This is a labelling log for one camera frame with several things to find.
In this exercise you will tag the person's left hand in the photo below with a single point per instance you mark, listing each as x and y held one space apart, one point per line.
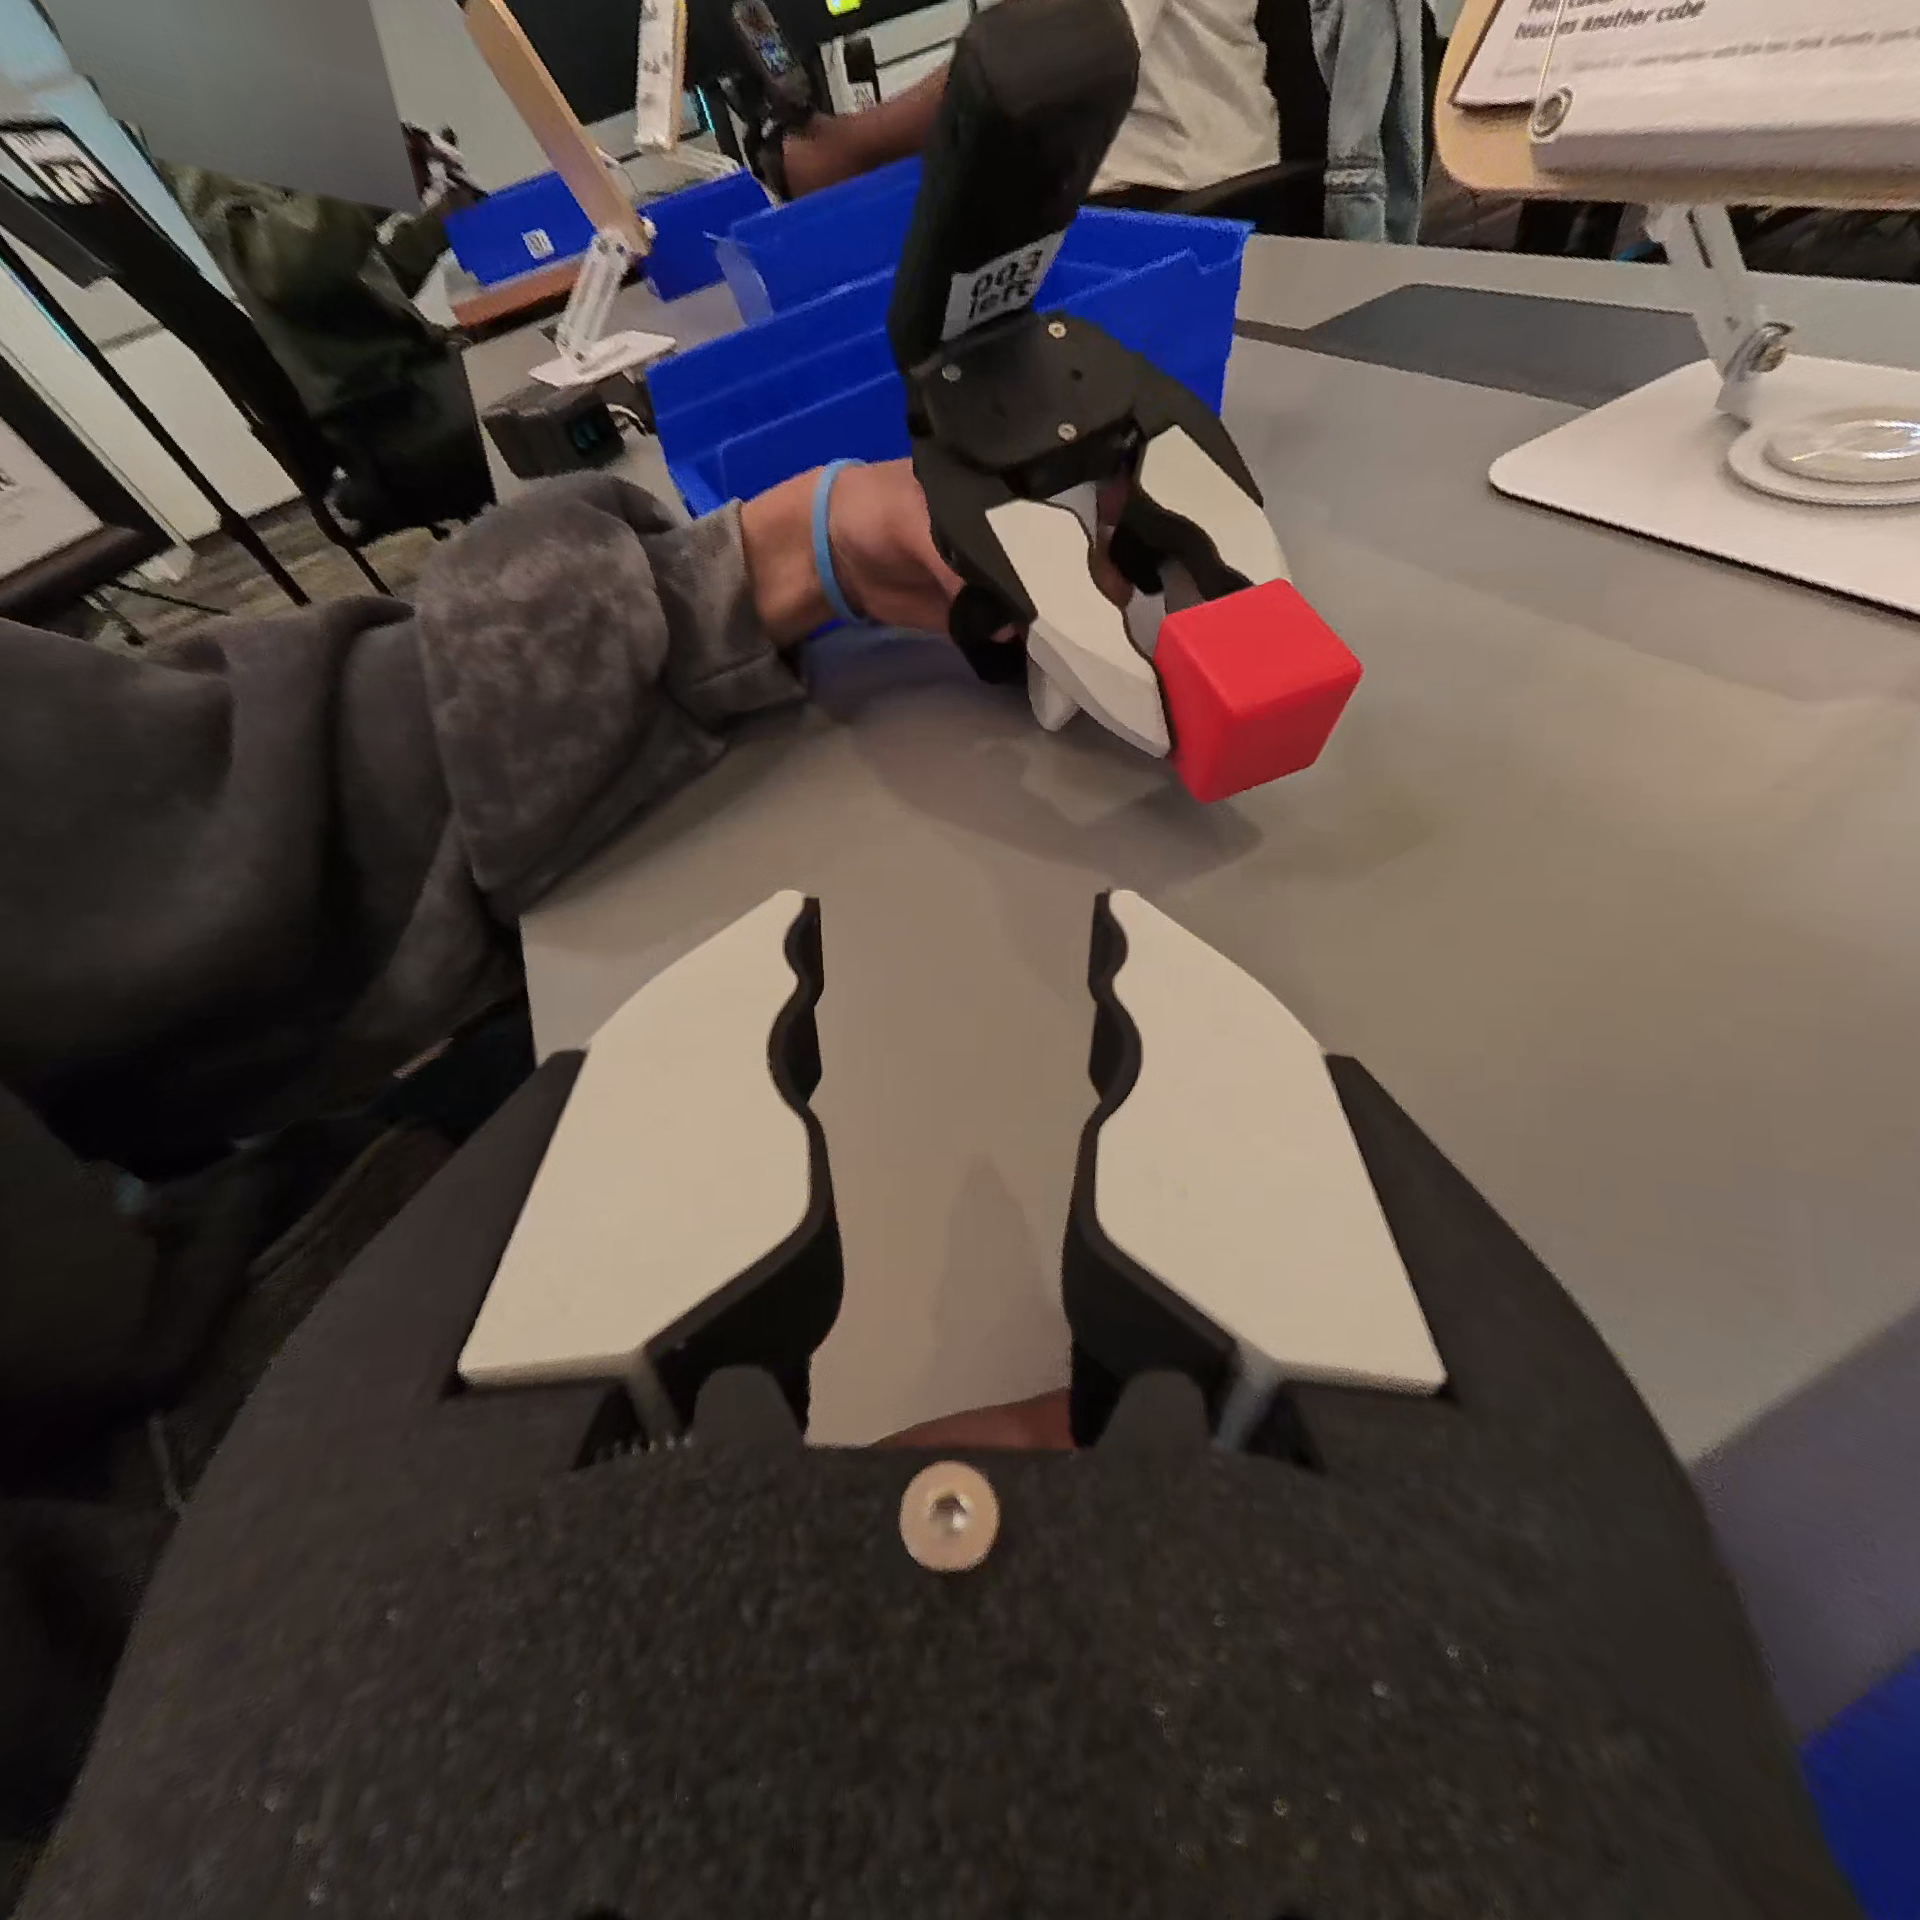
903 541

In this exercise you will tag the printed instruction sheet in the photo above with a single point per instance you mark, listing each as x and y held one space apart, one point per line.
1726 89

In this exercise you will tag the red cube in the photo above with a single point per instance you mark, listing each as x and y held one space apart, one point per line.
1250 698

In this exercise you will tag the person's left forearm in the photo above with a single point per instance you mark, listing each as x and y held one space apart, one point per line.
376 778

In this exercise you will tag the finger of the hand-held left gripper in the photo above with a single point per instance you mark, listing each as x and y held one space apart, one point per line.
1222 513
1079 617

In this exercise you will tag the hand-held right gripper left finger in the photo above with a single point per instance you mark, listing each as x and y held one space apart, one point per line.
663 1199

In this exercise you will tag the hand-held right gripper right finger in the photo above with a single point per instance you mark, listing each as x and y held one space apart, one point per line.
1250 1199

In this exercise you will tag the blue wristband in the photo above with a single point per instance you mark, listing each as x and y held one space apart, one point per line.
831 541

